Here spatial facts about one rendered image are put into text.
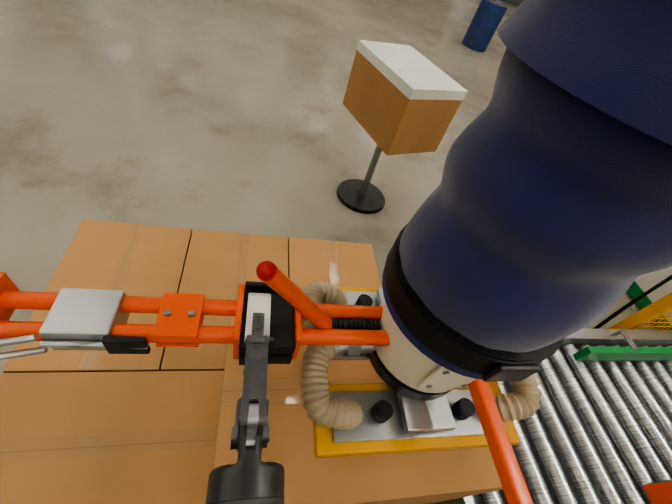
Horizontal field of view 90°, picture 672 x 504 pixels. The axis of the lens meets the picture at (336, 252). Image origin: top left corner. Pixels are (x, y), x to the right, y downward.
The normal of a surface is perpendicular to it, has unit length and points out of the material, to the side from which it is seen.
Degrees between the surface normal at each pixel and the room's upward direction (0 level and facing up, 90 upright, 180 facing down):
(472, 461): 0
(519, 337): 92
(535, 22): 71
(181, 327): 1
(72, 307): 1
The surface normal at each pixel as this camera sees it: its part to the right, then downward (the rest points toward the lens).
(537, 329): -0.05, 0.66
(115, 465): 0.24, -0.64
